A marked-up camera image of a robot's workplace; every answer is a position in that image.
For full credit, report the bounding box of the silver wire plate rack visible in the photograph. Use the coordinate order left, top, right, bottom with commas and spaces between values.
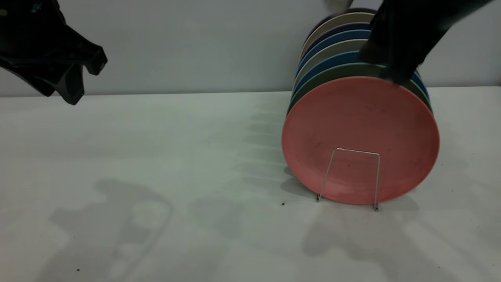
316, 147, 381, 211

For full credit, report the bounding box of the dark navy round plate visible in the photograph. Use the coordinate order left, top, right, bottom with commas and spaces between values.
299, 22, 371, 59

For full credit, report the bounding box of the blue round plate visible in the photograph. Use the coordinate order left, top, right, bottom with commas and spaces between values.
292, 50, 430, 100
296, 29, 371, 75

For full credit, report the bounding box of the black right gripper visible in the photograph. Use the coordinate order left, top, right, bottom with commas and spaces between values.
359, 0, 470, 85

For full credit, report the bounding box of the green round plate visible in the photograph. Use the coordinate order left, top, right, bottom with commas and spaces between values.
288, 63, 433, 114

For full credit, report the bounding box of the dark purple round plate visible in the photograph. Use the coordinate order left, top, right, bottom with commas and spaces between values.
309, 7, 377, 40

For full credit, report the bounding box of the pink round plate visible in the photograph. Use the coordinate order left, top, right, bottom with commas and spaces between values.
282, 76, 440, 205

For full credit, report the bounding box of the beige round plate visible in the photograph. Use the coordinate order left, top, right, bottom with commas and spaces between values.
301, 12, 375, 59
294, 38, 368, 85

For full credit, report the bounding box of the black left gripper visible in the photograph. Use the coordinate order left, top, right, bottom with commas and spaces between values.
0, 0, 108, 106

